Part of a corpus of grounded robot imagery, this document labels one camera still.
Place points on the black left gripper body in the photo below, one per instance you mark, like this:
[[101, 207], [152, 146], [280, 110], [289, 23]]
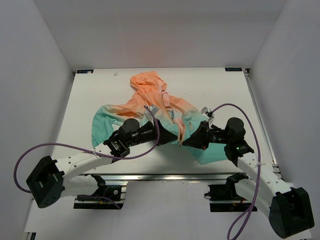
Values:
[[146, 134]]

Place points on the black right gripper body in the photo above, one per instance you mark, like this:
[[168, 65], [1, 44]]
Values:
[[218, 136]]

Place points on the teal and peach jacket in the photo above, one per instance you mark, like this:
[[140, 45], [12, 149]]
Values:
[[175, 114]]

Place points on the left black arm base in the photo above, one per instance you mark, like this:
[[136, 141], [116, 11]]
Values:
[[107, 195]]

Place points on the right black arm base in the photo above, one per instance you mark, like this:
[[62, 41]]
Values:
[[223, 197]]

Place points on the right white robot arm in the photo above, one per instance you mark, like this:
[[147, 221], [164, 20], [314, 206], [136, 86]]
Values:
[[288, 209]]

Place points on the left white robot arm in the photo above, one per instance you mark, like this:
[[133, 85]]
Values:
[[52, 179]]

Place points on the right blue table label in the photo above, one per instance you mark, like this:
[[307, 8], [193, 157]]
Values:
[[233, 69]]

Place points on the blue table label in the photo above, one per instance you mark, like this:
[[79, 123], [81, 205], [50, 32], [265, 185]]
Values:
[[84, 71], [233, 69]]

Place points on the left blue table label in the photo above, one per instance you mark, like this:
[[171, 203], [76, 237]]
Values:
[[84, 71]]

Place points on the aluminium table edge rail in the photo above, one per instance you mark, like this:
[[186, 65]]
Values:
[[162, 177]]

